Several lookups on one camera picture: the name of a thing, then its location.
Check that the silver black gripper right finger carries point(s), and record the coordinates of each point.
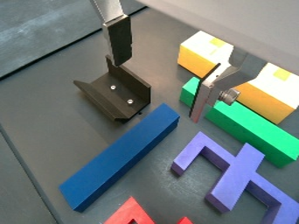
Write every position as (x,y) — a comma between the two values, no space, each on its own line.
(236,68)

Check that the blue rectangular bar block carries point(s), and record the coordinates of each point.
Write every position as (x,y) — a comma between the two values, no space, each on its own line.
(102,172)

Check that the yellow slotted puzzle board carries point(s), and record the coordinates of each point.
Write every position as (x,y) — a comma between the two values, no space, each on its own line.
(271,94)

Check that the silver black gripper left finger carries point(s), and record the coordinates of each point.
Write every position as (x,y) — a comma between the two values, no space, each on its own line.
(116,27)

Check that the red branched puzzle block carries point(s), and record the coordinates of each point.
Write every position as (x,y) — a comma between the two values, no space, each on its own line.
(130,213)

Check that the purple branched puzzle block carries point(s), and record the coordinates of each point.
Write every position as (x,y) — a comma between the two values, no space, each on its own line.
(239,177)

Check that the green rectangular bar block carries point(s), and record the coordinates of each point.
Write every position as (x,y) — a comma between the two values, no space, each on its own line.
(254,130)

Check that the black angle bracket holder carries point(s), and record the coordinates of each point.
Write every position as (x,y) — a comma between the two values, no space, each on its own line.
(119,92)

